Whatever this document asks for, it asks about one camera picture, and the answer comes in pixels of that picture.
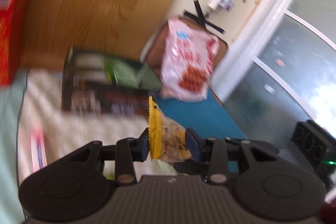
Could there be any yellow peanut snack bag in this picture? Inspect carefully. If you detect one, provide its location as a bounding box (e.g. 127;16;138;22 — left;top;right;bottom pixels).
148;96;192;163

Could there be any pink rectangular snack box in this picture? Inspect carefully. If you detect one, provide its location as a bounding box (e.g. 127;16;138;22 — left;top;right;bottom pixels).
31;128;47;172

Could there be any blue checked cloth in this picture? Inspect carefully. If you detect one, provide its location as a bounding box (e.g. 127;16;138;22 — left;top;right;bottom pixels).
154;88;249;173

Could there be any black open cardboard box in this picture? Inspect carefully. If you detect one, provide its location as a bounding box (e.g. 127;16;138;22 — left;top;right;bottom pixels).
61;47;160;116

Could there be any pink fried dough snack bag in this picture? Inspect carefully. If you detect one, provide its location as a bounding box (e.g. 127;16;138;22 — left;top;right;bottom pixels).
161;18;219;102

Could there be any brown seat cushion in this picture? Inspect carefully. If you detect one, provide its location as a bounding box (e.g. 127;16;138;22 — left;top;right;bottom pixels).
145;16;228;78

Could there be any patterned patchwork bed sheet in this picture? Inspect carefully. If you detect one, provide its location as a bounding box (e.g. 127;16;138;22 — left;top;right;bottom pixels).
0;69;180;224

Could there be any wood pattern board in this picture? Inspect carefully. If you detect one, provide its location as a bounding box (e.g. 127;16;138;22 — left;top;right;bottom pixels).
21;0;173;69

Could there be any red gift box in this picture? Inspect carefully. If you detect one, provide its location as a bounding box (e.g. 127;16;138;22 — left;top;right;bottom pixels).
0;0;29;86

